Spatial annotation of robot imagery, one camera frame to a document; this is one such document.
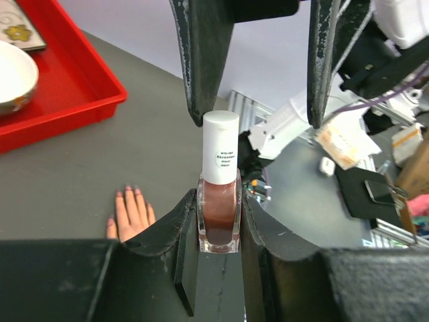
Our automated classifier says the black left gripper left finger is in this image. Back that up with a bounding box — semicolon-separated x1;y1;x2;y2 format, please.
1;189;198;321

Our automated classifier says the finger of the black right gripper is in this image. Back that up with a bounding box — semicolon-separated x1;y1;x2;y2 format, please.
306;0;372;129
170;0;234;127

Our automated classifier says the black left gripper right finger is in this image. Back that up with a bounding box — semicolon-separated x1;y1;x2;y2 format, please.
241;192;428;321

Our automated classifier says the pink nail polish bottle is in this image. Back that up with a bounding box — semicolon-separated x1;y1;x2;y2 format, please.
196;171;242;254

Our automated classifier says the white nail polish cap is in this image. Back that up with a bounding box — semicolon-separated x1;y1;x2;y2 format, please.
202;110;239;185

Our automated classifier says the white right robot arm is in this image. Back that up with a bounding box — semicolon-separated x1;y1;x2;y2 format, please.
170;1;428;181

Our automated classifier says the mannequin hand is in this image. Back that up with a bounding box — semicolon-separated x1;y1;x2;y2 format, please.
106;185;156;243

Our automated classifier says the black foam pad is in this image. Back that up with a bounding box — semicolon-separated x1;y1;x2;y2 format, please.
335;167;402;227

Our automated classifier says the plastic packaged bag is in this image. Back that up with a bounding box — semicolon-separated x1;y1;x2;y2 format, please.
316;125;381;170

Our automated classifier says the white earbuds case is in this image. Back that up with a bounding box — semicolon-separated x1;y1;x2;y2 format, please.
319;156;336;176

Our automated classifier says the black smartphone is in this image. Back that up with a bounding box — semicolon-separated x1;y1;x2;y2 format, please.
365;180;395;205

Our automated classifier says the red plastic bin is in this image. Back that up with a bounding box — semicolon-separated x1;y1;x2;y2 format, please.
1;1;127;152

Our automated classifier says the cardboard box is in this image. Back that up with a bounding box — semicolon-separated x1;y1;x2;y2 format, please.
395;131;429;200

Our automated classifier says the square floral saucer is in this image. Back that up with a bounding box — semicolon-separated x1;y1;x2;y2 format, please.
0;0;47;52

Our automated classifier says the white tape roll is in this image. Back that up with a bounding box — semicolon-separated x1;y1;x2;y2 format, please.
1;41;39;117

